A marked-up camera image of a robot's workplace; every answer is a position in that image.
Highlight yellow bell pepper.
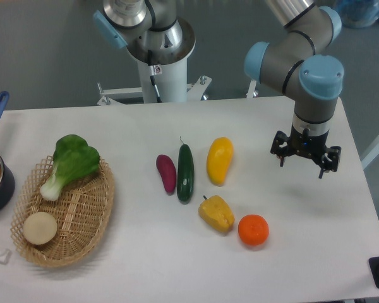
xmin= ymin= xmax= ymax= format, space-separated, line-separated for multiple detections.
xmin=198 ymin=195 xmax=235 ymax=234

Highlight orange tangerine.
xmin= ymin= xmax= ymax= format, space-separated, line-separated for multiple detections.
xmin=238 ymin=215 xmax=270 ymax=246

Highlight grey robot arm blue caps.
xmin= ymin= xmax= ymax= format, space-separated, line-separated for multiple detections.
xmin=93 ymin=1 xmax=344 ymax=173

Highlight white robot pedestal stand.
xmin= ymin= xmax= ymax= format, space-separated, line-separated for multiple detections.
xmin=93 ymin=11 xmax=212 ymax=105

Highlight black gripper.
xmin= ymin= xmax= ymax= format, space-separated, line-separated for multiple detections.
xmin=270 ymin=114 xmax=341 ymax=179

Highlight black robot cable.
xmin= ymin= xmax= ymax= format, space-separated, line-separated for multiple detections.
xmin=147 ymin=49 xmax=163 ymax=104

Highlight purple sweet potato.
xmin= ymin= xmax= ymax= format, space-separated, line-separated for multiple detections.
xmin=156 ymin=154 xmax=177 ymax=194

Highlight green bok choy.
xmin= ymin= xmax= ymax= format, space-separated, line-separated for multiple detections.
xmin=40 ymin=134 xmax=100 ymax=201

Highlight woven wicker basket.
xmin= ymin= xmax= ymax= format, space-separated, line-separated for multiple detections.
xmin=10 ymin=155 xmax=116 ymax=269

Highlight yellow mango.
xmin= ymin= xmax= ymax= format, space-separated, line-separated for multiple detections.
xmin=206 ymin=137 xmax=234 ymax=186

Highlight dark green cucumber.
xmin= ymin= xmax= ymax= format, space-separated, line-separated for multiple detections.
xmin=177 ymin=140 xmax=195 ymax=205

